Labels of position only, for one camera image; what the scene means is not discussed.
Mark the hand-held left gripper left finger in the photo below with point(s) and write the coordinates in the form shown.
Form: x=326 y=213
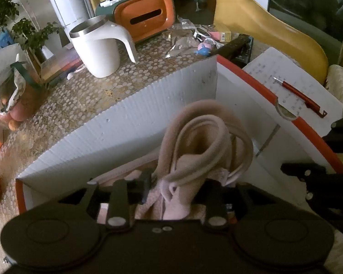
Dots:
x=145 y=187

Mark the pink cloth headband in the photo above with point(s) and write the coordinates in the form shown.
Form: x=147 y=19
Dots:
x=205 y=137

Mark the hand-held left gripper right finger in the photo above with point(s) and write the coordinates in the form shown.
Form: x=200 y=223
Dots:
x=216 y=205

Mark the white standing air conditioner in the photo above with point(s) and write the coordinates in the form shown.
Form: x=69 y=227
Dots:
x=65 y=0

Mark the written paper sheet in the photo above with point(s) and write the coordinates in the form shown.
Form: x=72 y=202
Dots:
x=300 y=74

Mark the plastic bag of fruit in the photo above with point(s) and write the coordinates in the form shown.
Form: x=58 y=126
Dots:
x=5 y=71

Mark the yellow pink small box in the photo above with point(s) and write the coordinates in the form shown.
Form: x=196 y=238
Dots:
x=221 y=36

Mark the green potted tree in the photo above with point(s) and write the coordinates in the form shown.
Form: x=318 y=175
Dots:
x=25 y=31

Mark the stack of books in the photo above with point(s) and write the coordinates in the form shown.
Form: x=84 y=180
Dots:
x=60 y=65

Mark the red pen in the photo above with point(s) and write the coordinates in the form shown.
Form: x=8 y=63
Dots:
x=300 y=94

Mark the orange green tissue box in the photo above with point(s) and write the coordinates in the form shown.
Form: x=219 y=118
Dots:
x=148 y=14

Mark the crumpled foil wrapper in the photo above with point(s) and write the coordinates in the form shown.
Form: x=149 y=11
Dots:
x=180 y=41

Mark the red cardboard box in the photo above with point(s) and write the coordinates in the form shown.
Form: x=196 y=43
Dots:
x=131 y=125

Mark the yellow giraffe toy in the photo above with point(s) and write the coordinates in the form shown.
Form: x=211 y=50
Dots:
x=260 y=25

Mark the pink blue small toy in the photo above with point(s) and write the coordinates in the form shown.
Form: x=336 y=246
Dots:
x=204 y=48

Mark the black remote control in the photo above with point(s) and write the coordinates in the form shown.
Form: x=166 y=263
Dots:
x=240 y=48

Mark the white mug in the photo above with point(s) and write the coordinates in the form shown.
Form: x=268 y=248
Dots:
x=97 y=51

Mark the white glasses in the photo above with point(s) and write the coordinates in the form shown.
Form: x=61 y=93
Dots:
x=203 y=32

